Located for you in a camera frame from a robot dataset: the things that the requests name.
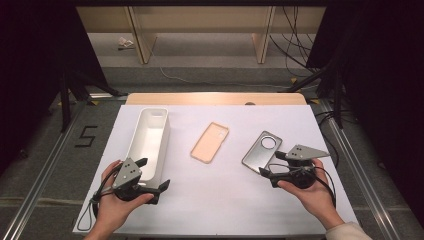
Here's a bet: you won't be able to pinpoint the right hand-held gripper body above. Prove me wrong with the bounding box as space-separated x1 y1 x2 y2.
269 144 331 190

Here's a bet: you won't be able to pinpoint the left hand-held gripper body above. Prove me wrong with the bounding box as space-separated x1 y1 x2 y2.
111 157 148 203

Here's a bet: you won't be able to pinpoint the grey phone case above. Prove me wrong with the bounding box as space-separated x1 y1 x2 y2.
241 130 284 174

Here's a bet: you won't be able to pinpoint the white plastic storage box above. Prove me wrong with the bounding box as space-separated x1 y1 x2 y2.
125 107 171 189

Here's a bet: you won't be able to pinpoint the peach phone case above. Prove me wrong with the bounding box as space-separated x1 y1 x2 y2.
190 121 230 165

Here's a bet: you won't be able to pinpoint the person's right hand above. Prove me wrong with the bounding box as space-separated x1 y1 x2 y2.
277 158 346 231

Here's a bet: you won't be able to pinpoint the person's left hand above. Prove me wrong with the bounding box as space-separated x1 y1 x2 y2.
95 159 155 231

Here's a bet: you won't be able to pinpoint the black tape floor mark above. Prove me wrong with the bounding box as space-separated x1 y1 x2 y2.
74 125 99 148

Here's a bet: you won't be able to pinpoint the white table sheet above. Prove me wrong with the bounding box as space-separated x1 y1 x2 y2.
72 104 359 236

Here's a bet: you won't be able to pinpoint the crumpled white paper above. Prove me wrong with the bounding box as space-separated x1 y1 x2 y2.
117 36 135 51

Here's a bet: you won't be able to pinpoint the dark curtain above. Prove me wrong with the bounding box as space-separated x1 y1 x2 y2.
306 0 424 228
0 0 109 174

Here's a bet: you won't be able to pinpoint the light wooden desk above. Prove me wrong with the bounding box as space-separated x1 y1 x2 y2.
75 5 327 65

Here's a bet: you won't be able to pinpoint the right hand-held gripper cable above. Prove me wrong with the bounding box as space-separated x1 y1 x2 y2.
266 162 337 208

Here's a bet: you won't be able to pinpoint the hand-held gripper cable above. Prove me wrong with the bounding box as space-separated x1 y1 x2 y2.
266 162 337 208
76 164 123 232

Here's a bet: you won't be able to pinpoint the left hand-held gripper cable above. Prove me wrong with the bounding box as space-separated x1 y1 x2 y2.
76 164 123 232

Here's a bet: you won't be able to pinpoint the black floor cables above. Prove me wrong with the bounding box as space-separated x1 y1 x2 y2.
314 109 359 169

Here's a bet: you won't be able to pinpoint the hanging black cables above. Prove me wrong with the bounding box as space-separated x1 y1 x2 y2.
269 5 321 78

